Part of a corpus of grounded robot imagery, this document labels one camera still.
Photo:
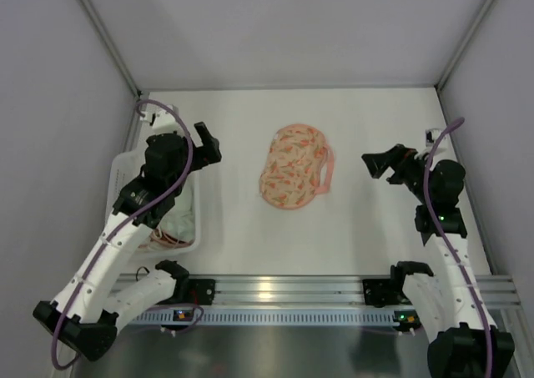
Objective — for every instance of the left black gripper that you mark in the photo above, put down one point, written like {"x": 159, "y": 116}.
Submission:
{"x": 207, "y": 149}

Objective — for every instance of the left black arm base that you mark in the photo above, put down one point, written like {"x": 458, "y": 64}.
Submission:
{"x": 194, "y": 291}

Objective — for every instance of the floral pink laundry bag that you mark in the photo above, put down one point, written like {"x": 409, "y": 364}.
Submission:
{"x": 299, "y": 167}

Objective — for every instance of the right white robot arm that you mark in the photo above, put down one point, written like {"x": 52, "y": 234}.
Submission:
{"x": 464, "y": 340}

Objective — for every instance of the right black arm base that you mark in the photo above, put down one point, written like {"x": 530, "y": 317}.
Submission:
{"x": 383, "y": 292}

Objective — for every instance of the white plastic basket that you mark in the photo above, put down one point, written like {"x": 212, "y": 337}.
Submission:
{"x": 124, "y": 168}

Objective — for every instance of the white and pink garments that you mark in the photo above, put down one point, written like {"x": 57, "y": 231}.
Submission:
{"x": 176, "y": 230}

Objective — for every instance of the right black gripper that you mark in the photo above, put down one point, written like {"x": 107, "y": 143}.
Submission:
{"x": 397, "y": 163}

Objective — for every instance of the white slotted cable duct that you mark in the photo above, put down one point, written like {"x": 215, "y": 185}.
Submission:
{"x": 253, "y": 317}

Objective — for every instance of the aluminium mounting rail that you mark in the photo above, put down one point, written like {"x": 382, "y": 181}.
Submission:
{"x": 330, "y": 291}

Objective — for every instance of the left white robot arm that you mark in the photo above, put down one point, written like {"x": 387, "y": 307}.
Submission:
{"x": 85, "y": 315}

